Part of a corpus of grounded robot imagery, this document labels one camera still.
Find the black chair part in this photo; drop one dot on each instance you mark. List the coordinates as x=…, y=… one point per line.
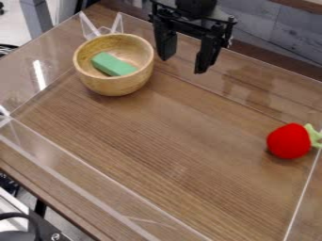
x=40, y=230

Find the wooden bowl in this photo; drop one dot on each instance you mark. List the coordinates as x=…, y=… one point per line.
x=131, y=49

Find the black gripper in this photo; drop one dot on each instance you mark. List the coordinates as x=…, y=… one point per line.
x=200, y=13

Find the green block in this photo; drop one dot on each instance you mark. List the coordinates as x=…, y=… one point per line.
x=111, y=65

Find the clear acrylic tray wall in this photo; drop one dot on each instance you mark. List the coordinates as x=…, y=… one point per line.
x=164, y=165

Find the red plush strawberry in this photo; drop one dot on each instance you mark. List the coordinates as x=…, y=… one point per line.
x=291, y=140

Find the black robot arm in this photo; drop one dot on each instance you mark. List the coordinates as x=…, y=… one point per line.
x=188, y=30

